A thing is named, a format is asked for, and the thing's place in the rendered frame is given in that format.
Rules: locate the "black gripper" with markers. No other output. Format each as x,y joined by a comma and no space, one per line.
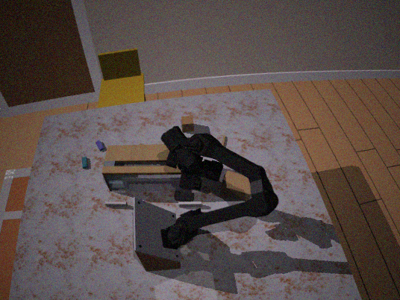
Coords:
208,169

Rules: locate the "purple rectangular bar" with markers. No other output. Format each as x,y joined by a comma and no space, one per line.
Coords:
100,146

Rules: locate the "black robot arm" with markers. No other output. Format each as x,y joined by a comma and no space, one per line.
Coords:
263,199

